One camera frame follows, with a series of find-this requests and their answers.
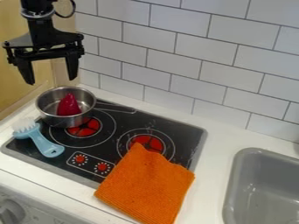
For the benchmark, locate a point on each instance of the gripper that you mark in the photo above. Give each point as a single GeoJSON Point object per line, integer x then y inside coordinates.
{"type": "Point", "coordinates": [44, 40]}

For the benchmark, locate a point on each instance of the red toy pepper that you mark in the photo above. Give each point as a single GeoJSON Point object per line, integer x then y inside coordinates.
{"type": "Point", "coordinates": [68, 105]}

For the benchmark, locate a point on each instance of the toy stove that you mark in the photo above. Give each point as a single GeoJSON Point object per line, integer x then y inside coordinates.
{"type": "Point", "coordinates": [117, 137]}

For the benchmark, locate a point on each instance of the orange cloth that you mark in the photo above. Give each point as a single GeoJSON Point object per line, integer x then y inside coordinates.
{"type": "Point", "coordinates": [146, 185]}

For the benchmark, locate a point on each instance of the blue dish brush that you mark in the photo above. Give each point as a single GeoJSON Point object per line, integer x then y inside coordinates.
{"type": "Point", "coordinates": [37, 137]}

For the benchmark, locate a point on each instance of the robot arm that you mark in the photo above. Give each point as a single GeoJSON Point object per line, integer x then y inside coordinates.
{"type": "Point", "coordinates": [37, 7]}

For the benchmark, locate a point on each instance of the silver pot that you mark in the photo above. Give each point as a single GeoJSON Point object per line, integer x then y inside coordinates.
{"type": "Point", "coordinates": [66, 106]}

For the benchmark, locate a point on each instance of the toy sink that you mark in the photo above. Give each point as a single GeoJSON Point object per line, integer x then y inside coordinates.
{"type": "Point", "coordinates": [264, 189]}

